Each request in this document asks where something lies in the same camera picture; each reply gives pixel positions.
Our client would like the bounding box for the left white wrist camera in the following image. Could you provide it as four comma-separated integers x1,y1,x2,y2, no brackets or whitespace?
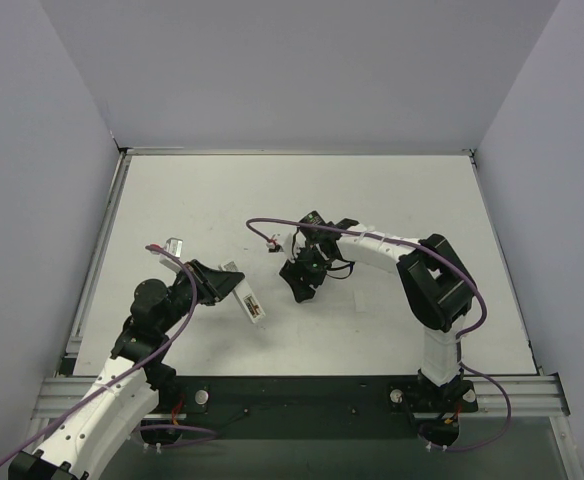
159,237,183,273

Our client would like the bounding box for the purple cable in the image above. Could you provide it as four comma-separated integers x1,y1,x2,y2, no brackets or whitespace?
0,242,221,479
245,217,513,454

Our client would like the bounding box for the aluminium front rail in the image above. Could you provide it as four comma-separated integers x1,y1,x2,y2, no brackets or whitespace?
31,375,570,419

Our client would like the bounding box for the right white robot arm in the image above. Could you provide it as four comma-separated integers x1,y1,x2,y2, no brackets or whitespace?
279,211,475,387

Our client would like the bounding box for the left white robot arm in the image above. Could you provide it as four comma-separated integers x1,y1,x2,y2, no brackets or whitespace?
8,260,245,479

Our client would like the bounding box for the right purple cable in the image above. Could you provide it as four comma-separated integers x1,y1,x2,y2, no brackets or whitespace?
245,217,513,454

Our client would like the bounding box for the white remote control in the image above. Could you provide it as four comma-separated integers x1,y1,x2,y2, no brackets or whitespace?
219,260,266,324

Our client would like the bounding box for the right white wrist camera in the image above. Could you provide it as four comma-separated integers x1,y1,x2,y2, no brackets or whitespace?
266,233,297,258

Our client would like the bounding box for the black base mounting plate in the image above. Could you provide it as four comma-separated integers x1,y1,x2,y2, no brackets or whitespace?
140,375,478,448

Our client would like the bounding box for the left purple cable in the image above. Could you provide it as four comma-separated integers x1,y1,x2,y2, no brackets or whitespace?
0,242,221,479

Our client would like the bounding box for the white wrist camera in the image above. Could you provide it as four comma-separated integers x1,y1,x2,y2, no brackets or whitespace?
159,237,183,273
266,233,297,258

